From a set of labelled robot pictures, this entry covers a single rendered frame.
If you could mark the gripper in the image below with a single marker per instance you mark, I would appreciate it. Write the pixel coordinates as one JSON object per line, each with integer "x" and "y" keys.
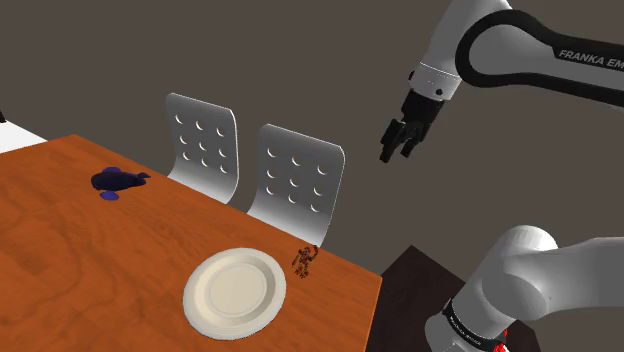
{"x": 420, "y": 110}

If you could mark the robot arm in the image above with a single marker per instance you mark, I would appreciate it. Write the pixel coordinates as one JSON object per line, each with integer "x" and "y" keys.
{"x": 526, "y": 278}

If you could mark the white chair with holes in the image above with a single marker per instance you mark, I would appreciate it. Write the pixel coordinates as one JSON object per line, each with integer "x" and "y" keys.
{"x": 297, "y": 180}
{"x": 202, "y": 141}

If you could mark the red toy robot figure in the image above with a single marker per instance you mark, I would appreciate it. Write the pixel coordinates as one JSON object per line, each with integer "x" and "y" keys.
{"x": 304, "y": 262}

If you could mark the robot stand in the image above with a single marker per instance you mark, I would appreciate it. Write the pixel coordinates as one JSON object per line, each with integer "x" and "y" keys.
{"x": 414, "y": 297}

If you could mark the white round plate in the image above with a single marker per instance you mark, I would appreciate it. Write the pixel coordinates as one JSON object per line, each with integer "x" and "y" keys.
{"x": 235, "y": 293}

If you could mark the dark blue toy fish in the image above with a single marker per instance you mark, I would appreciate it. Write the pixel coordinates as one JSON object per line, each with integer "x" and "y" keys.
{"x": 117, "y": 180}

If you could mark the brown wooden table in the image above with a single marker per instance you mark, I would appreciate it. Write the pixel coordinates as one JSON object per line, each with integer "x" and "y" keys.
{"x": 73, "y": 273}

